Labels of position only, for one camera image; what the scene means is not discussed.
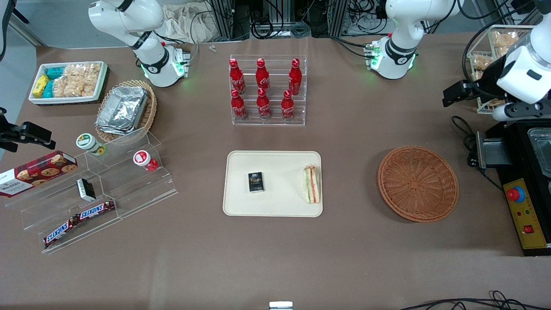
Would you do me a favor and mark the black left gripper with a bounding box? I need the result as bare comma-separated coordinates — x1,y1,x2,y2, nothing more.
443,52,523,108

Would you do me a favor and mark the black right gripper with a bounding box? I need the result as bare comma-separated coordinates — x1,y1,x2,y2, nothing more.
0,108,57,153

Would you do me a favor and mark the triangle sandwich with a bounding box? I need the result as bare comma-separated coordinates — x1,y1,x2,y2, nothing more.
303,164,322,204

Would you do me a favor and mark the round brown wicker basket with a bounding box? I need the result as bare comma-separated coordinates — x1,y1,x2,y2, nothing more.
378,146,459,223

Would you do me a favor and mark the oval light wicker basket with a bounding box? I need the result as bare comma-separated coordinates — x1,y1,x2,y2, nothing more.
96,80,158,143

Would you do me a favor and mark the beige plastic tray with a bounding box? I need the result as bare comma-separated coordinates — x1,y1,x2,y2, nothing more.
223,150,323,217

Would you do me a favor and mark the red tartan cookie box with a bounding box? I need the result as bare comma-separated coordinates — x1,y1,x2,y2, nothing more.
0,151,78,198

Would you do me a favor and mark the white rectangular snack bin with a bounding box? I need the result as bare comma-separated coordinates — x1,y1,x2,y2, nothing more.
28,61,108,105

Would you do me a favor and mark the yellow snack packet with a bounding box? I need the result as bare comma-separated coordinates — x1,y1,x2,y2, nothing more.
33,74,50,98

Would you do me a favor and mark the green lid yogurt cup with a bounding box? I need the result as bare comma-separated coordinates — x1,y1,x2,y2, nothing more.
76,133,107,156

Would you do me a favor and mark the small black white box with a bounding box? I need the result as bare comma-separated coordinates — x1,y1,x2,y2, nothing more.
77,178,97,202

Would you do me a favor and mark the black machine housing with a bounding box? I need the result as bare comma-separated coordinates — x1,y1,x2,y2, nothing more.
486,117,551,257

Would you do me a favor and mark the clear acrylic stepped riser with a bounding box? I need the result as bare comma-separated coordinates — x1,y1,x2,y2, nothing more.
4,166,124,255
84,127,178,218

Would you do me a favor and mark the aluminium foil container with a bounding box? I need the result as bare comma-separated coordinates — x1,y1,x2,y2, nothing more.
95,86,149,135

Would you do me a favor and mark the clear plastic container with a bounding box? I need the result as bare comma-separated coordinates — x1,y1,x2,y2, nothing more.
527,128,551,167

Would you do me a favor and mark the Snickers chocolate bar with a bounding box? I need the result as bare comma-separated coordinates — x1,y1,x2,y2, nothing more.
43,215,80,248
75,199,116,221

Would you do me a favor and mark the red lid yogurt cup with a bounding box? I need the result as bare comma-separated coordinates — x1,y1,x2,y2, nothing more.
133,150,159,173

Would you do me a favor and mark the yellow control panel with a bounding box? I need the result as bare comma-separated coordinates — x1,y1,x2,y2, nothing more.
503,178,550,251

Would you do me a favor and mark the red cola bottle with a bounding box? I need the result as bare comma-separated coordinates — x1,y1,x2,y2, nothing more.
230,89,248,121
229,59,246,95
256,58,271,92
288,58,303,96
257,87,272,120
281,90,296,122

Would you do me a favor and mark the beige cloth bag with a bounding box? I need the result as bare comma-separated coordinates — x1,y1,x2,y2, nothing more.
161,3,216,44

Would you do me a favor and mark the clear acrylic bottle rack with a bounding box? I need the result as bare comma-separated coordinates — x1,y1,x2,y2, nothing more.
229,54,308,127

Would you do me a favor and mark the small black box gold print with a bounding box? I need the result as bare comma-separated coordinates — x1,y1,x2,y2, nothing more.
248,172,265,193

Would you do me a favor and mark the white wire rack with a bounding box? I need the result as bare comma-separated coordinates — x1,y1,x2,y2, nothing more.
468,25,537,115

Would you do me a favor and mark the black power cable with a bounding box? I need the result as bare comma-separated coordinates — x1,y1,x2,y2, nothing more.
451,115,505,192

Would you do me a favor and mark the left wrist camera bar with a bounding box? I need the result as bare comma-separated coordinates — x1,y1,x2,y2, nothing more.
492,101,548,123

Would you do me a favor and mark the black curved hose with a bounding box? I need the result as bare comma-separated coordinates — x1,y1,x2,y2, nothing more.
0,0,17,61

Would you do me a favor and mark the black arm base cable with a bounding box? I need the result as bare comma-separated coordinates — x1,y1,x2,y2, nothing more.
329,36,373,59

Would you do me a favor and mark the aluminium frame post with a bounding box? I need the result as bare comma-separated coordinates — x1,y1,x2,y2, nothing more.
210,0,235,40
329,0,349,37

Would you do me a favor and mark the black floor cable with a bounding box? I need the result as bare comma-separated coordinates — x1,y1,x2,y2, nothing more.
400,291,551,310

